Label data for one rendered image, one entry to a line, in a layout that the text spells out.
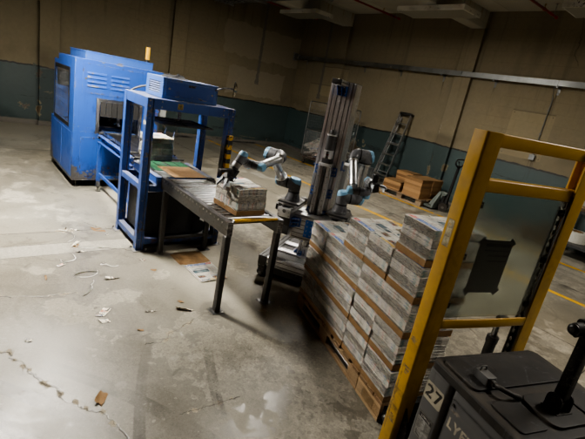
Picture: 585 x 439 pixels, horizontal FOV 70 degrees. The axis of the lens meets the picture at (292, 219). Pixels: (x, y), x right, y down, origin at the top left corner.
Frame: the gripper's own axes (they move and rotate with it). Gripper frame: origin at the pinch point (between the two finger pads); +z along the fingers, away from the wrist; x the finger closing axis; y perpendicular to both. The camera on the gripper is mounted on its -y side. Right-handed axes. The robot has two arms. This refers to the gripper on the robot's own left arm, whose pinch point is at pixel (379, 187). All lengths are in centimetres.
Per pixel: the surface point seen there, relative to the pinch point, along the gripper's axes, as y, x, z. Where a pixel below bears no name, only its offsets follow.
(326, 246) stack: 47, 44, 14
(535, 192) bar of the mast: -36, -24, 150
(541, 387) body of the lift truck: 49, -25, 181
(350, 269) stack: 48, 34, 55
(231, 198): 14, 121, -9
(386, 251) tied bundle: 20, 21, 90
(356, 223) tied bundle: 15, 31, 49
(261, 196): 13, 97, -14
